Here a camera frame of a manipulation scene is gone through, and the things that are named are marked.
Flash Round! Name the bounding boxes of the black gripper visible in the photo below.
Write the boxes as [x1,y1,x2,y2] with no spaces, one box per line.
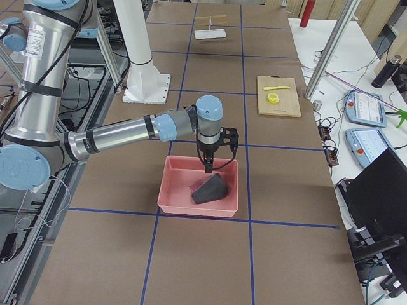
[197,142,219,173]

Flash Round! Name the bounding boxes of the grey microfibre cloth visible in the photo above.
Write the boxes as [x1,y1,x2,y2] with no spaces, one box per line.
[190,173,229,204]

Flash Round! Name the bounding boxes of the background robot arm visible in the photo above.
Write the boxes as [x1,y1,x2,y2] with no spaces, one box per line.
[1,17,28,52]

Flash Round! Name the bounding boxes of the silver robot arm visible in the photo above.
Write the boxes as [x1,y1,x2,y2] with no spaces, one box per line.
[1,1,223,191]

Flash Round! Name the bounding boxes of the pink plastic bin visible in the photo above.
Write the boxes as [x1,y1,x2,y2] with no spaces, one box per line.
[157,156,238,217]

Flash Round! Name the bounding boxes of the yellow lemon slices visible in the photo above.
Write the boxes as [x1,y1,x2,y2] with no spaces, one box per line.
[266,92,279,105]

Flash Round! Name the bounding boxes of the bamboo cutting board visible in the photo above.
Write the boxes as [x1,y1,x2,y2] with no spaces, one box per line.
[257,76,301,118]

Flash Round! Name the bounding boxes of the yellow plastic knife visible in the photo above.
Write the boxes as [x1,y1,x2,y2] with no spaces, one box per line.
[263,85,291,91]

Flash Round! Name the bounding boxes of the black orange connector strip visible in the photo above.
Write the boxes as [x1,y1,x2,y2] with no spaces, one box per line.
[318,125,339,168]

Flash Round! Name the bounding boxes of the white rectangular tray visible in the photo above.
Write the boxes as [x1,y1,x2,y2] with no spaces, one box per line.
[194,29,227,40]

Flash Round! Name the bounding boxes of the lower teach pendant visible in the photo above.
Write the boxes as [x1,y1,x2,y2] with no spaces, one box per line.
[345,128,393,168]

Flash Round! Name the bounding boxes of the teach pendant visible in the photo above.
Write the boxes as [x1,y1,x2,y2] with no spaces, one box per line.
[345,90,387,128]
[345,128,393,168]

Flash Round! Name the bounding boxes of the upper teach pendant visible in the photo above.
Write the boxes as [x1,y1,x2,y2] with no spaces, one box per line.
[345,90,387,128]

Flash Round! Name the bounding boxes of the black monitor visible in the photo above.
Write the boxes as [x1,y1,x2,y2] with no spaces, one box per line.
[340,149,406,237]

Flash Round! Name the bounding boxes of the red bottle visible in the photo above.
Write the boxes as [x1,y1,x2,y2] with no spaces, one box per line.
[300,0,316,28]

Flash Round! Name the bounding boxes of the green spray nozzle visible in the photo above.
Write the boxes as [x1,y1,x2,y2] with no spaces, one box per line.
[396,109,407,128]

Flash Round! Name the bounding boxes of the black bottle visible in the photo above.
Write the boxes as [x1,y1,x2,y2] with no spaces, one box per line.
[371,55,402,88]

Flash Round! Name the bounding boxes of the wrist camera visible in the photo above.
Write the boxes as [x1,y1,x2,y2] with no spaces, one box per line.
[219,127,239,154]

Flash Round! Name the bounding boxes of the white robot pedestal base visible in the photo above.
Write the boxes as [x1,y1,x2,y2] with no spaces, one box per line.
[114,0,171,104]

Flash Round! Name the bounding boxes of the aluminium frame post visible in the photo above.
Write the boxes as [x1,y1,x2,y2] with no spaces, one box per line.
[305,0,361,99]

